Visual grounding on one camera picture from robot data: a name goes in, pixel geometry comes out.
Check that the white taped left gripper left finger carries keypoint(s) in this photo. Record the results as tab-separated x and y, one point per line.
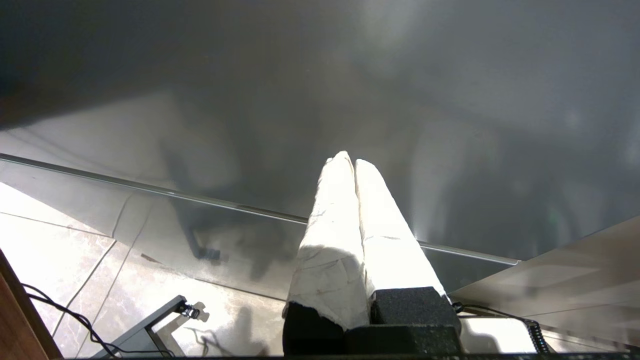
330	250

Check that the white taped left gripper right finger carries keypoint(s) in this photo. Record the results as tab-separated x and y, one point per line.
390	245

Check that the small black caster wheel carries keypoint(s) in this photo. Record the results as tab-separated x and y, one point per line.
190	311

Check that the stainless steel refrigerator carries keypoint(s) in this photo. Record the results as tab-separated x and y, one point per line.
250	100

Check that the grey metal stand leg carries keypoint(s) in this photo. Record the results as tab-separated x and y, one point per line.
155	314

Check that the white cabinet side panel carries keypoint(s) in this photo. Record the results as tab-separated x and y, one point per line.
575	280

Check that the brown wooden furniture panel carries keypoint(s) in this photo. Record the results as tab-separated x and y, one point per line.
15	330

